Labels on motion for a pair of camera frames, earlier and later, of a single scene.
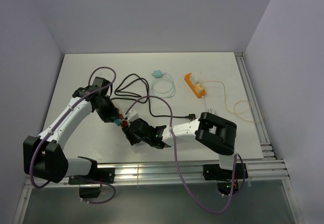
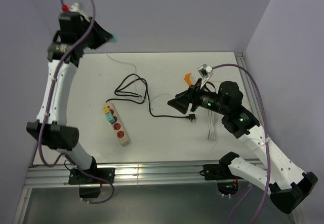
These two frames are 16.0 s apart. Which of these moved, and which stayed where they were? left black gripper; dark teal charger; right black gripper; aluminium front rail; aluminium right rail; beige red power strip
Moved: beige red power strip; dark teal charger; right black gripper; left black gripper
Stayed: aluminium front rail; aluminium right rail
